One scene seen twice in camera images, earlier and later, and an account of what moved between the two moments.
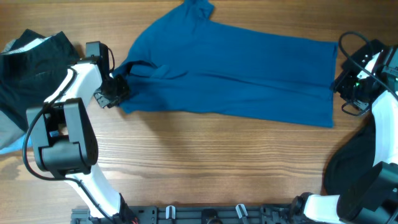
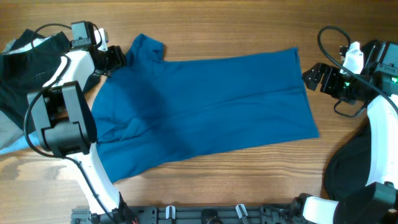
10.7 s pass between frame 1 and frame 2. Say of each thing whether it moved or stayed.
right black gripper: stayed
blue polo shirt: moved
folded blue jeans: stayed
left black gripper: moved
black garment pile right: stayed
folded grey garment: stayed
